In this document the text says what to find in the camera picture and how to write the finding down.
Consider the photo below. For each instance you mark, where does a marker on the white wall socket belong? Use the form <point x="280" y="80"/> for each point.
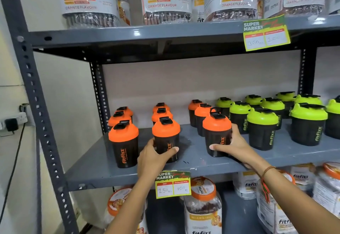
<point x="22" y="118"/>

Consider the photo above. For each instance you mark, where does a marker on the group of green-lid shakers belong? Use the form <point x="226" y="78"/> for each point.
<point x="261" y="135"/>

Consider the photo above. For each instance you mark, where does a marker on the person's right forearm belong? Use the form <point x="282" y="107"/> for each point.
<point x="305" y="202"/>

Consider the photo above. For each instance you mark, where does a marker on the person's left forearm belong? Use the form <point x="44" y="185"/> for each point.
<point x="124" y="215"/>

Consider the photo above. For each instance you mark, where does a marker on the group of orange-lid shakers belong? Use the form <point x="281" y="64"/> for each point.
<point x="123" y="151"/>

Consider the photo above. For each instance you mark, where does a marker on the green yellow price tag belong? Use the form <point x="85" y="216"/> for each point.
<point x="172" y="188"/>
<point x="265" y="39"/>

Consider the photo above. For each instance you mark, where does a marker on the person's left hand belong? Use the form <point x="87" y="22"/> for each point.
<point x="151" y="164"/>

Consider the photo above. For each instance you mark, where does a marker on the person's right hand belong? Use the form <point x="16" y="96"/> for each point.
<point x="239" y="151"/>

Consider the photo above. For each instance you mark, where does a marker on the black plug adapter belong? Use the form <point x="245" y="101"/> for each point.
<point x="12" y="124"/>

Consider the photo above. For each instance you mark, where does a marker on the grey metal shelf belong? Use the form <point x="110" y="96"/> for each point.
<point x="191" y="147"/>

